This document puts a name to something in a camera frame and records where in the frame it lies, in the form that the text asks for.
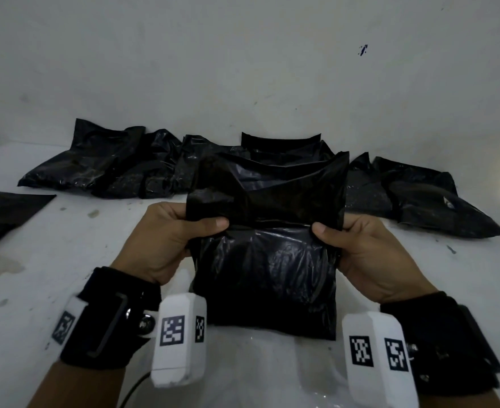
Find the black left wristband with markers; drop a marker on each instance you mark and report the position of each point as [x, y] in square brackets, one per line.
[105, 318]

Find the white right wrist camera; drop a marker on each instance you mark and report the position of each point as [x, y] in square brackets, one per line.
[377, 361]

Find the taped parcel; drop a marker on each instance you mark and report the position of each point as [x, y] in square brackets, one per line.
[267, 259]
[3, 212]

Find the person's right hand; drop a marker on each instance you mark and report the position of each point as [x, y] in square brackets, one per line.
[373, 259]

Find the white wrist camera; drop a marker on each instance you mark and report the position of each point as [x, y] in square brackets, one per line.
[177, 335]
[377, 361]

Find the black wristband with markers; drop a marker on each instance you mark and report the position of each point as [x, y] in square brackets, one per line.
[445, 339]
[105, 318]

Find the black right wristband with markers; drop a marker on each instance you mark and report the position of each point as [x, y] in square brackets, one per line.
[445, 339]

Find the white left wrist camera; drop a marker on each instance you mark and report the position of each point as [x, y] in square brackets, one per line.
[177, 335]

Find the person's left hand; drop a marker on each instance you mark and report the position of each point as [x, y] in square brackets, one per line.
[165, 242]

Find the row of black plastic packets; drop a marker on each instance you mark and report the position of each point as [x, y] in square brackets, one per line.
[96, 165]

